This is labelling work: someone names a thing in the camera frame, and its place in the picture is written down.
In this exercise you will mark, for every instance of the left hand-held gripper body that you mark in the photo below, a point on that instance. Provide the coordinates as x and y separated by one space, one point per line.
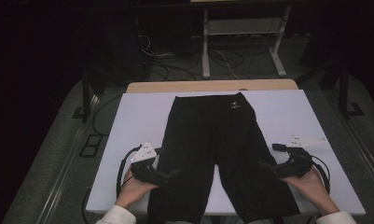
145 166

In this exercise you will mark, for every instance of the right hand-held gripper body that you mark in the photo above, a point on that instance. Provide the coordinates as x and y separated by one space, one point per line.
296 161

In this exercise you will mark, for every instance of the black pants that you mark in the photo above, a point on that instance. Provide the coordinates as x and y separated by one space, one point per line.
206 137

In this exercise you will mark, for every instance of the person's left hand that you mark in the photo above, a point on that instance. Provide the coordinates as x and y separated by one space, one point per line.
133 188

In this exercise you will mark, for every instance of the white table board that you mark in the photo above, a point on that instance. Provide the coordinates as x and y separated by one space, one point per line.
138 118

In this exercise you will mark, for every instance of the wooden table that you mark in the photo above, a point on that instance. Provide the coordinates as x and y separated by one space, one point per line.
206 85

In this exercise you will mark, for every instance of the black metal stand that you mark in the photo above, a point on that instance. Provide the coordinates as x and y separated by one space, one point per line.
85 99
344 90

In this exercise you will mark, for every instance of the white metal stand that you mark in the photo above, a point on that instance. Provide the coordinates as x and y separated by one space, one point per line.
206 46

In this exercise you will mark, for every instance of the black floor frame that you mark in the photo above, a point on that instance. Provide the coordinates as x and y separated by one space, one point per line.
91 145

